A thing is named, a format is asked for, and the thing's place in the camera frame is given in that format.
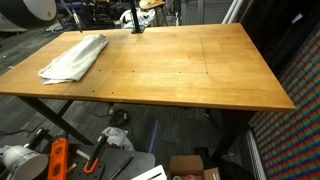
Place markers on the orange black clamp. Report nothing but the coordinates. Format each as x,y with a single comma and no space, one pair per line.
91,164

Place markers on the round wooden stool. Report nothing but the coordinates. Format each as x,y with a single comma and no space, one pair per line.
155,5

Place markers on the black camera stand pole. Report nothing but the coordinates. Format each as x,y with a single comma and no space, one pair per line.
136,26

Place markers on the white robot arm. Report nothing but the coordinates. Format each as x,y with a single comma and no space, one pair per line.
20,15

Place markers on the black table leg frame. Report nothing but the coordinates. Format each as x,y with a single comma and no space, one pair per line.
56,118

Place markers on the black perforated tool board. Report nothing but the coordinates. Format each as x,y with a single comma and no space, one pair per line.
109,162

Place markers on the cardboard box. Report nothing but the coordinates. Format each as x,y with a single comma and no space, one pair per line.
190,167

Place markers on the grey cloth on floor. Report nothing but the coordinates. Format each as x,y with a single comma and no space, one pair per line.
118,137

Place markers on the crumpled white cloth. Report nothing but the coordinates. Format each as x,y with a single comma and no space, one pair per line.
144,18

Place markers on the white towel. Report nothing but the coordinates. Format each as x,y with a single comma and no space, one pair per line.
75,62

